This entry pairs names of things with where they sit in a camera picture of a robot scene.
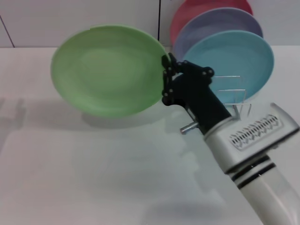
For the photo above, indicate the purple plate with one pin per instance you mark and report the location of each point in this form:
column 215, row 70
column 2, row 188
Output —
column 211, row 25

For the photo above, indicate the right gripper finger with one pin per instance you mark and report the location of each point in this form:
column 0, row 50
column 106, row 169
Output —
column 167, row 91
column 194, row 68

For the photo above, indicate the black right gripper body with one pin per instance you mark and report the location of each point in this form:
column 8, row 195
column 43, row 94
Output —
column 201, row 100

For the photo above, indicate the red plate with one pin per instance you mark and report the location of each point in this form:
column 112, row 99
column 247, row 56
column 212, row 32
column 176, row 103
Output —
column 187, row 14

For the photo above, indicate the light blue plate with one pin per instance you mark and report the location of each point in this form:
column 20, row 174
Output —
column 234, row 54

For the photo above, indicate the green plate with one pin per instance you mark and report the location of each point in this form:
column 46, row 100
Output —
column 110, row 72

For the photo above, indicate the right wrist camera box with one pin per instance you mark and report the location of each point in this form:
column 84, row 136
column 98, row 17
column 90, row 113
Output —
column 248, row 150

